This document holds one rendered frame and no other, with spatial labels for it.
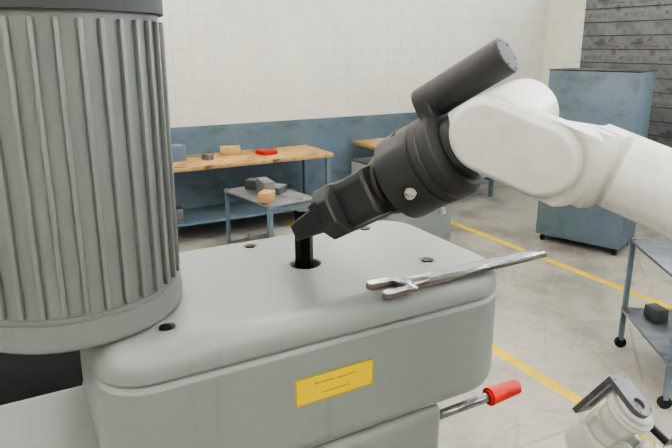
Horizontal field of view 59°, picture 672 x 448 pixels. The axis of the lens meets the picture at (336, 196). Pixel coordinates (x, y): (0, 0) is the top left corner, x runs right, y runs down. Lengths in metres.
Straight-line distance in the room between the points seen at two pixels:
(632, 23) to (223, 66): 5.64
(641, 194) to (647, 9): 8.87
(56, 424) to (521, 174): 0.53
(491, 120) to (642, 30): 8.89
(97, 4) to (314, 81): 7.48
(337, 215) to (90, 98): 0.25
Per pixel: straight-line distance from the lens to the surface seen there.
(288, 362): 0.59
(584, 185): 0.50
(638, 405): 0.94
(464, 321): 0.70
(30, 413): 0.75
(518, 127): 0.49
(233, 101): 7.54
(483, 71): 0.53
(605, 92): 6.62
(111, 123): 0.51
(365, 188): 0.58
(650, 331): 4.52
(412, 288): 0.63
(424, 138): 0.54
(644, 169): 0.51
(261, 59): 7.64
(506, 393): 0.84
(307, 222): 0.64
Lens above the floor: 2.14
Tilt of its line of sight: 14 degrees down
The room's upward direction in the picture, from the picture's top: straight up
